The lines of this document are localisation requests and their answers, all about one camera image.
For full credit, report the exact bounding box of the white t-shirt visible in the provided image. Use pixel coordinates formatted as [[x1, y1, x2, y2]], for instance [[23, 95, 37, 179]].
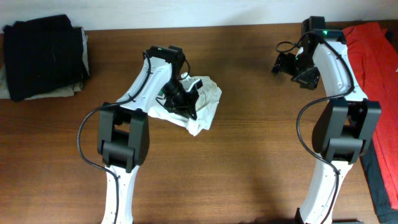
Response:
[[148, 72, 222, 136]]

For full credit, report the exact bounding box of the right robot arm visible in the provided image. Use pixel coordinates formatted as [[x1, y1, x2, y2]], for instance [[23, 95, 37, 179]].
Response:
[[272, 29, 381, 223]]

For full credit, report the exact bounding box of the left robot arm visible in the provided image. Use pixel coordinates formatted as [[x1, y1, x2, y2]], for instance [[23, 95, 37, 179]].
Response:
[[98, 45, 202, 223]]

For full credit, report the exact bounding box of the red t-shirt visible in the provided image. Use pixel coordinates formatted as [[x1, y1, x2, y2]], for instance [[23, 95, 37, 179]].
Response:
[[343, 22, 397, 210]]

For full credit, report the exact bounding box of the folded beige garment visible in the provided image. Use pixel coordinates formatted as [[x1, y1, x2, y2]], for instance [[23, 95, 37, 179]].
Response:
[[1, 27, 90, 100]]

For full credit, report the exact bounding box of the folded black garment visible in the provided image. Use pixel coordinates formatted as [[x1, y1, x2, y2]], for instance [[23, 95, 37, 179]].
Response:
[[2, 14, 90, 102]]

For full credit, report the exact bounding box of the dark garment under red shirt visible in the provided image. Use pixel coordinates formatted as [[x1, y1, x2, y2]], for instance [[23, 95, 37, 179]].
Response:
[[360, 26, 398, 224]]

